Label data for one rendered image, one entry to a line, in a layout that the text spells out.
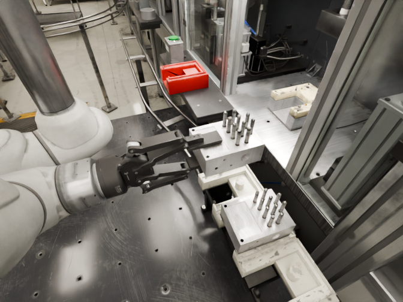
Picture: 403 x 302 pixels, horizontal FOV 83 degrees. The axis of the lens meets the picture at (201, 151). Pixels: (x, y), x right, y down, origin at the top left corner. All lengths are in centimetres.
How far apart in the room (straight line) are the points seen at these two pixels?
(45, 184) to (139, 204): 45
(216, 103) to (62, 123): 49
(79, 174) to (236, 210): 31
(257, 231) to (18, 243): 38
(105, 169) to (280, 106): 59
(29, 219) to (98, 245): 46
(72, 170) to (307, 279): 48
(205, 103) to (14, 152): 58
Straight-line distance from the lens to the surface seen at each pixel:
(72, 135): 79
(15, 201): 35
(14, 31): 70
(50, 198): 42
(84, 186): 42
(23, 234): 34
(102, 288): 75
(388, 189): 46
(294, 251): 56
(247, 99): 86
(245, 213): 51
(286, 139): 71
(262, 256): 53
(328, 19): 72
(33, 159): 81
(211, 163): 42
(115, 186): 42
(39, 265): 85
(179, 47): 99
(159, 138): 40
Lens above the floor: 136
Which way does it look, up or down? 46 degrees down
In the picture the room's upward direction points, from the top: straight up
